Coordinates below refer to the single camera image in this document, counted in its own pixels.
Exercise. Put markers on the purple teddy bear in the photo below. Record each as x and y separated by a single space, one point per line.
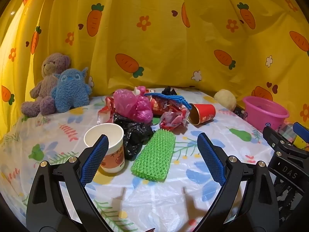
48 65

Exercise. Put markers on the red paper cup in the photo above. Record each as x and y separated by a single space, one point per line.
205 113

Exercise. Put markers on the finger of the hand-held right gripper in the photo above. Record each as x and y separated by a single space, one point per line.
275 137
301 131

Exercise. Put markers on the yellow carrot-print curtain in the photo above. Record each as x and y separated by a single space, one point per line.
157 53

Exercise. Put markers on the blue plush monster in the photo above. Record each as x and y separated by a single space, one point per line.
70 91

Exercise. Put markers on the yellow packet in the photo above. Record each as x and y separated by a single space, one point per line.
299 141

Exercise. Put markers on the large black plastic bag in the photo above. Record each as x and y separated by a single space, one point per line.
135 130

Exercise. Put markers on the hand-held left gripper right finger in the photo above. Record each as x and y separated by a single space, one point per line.
211 159

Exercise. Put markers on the white and pink wrapper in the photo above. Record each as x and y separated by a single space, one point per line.
140 90

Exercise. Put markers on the pink plastic bag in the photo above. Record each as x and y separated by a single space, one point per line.
130 101

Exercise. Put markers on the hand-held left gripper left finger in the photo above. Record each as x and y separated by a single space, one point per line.
96 157

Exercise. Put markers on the pink plastic bucket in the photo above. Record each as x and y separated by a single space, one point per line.
263 118

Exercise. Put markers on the floral plastic tablecloth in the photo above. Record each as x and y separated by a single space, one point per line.
154 198

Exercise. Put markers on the green foam net sleeve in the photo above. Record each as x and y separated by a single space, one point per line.
154 154

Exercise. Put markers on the red and white wrapper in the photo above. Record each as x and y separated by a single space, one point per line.
108 104

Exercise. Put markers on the cream plush toy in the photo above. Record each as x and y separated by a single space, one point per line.
225 100

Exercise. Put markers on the white paper cup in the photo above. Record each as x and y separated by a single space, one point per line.
115 154

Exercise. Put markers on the small black plastic bag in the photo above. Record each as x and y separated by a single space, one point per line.
167 91

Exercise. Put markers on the red wrappers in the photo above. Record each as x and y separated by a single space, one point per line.
161 106

